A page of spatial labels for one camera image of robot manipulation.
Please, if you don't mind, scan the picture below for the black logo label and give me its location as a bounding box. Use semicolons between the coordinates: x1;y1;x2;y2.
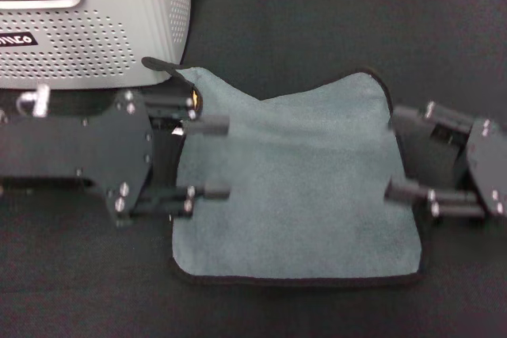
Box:
0;32;37;50

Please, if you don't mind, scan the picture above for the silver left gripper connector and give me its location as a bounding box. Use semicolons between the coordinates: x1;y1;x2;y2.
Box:
17;82;51;118

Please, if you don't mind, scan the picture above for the gray perforated storage box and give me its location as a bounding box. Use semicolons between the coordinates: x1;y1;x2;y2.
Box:
0;0;192;92

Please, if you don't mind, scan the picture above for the gray yellow towel black trim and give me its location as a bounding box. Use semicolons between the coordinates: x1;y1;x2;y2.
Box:
140;56;425;288

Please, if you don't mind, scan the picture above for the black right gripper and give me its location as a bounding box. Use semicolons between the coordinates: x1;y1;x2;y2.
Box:
384;101;507;219

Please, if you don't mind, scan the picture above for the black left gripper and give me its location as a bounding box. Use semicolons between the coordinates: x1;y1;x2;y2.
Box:
0;89;186;229

